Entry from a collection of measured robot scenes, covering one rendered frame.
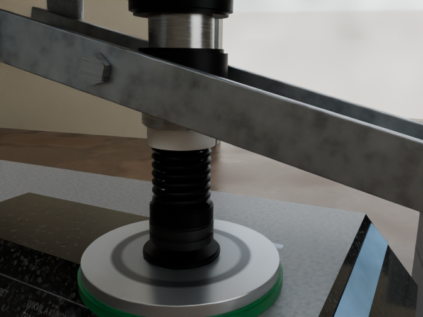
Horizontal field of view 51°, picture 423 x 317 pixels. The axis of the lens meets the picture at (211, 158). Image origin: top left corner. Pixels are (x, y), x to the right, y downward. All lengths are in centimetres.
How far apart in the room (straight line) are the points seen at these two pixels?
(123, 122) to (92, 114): 47
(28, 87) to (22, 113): 40
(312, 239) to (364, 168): 27
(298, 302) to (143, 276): 16
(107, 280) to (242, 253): 15
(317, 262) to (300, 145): 23
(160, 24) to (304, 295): 30
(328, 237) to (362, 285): 9
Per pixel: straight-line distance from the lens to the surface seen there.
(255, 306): 43
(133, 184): 83
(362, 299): 55
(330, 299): 49
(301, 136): 35
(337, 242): 61
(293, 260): 55
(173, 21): 42
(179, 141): 42
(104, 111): 619
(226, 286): 43
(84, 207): 73
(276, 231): 62
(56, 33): 45
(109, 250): 51
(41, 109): 675
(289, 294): 48
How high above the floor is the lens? 110
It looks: 13 degrees down
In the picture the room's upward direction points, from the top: 1 degrees clockwise
